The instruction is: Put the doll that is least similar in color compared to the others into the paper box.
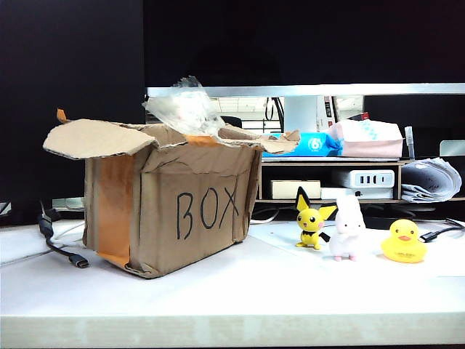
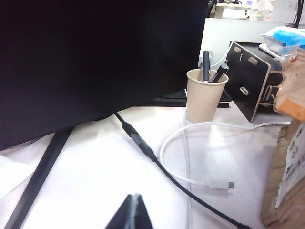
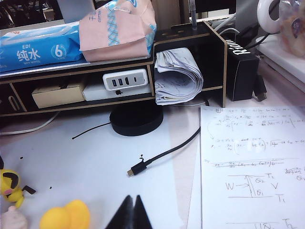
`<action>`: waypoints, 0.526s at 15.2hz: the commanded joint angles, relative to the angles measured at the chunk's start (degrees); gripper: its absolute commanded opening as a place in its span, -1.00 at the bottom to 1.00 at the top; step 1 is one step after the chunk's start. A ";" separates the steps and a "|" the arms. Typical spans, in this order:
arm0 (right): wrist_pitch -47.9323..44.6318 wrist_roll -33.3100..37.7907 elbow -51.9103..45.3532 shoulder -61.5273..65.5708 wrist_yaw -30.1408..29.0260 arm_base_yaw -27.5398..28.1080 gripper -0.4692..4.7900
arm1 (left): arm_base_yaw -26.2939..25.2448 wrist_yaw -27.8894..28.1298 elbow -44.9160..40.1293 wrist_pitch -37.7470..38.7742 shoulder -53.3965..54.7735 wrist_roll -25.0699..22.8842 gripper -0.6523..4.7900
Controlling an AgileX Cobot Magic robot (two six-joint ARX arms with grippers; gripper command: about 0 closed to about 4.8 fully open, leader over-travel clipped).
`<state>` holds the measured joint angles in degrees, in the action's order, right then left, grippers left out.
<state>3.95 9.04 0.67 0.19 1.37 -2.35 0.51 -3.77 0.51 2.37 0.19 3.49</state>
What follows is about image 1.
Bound brown cardboard box marked BOX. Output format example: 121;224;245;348
42;108;302;279

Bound beige flat box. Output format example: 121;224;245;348
269;179;322;200

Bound yellow black Pichu doll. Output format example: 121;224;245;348
294;185;338;251

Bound clear crumpled plastic bag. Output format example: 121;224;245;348
142;75;227;143

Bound blue wet wipes pack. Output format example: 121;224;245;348
261;131;344;158

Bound silver monitor stand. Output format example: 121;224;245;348
283;95;320;132

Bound wooden desk shelf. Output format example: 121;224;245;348
254;156;465;204

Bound white red carton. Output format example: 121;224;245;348
317;95;341;132

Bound white flat device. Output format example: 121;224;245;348
320;187;395;200

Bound white power strip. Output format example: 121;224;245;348
331;169;395;190

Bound pink tissue pack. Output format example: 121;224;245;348
321;119;404;158

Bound large black monitor silver edge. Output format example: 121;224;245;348
143;0;465;97

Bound translucent tube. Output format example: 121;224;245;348
404;126;416;159

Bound yellow rubber duck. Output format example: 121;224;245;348
380;218;428;264

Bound rolled printed papers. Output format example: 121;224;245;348
400;157;463;204

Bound white cable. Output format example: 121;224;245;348
251;206;280;224

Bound black USB cable with ferrite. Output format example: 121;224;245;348
37;203;90;270

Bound black cable with plug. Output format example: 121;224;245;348
419;225;465;244

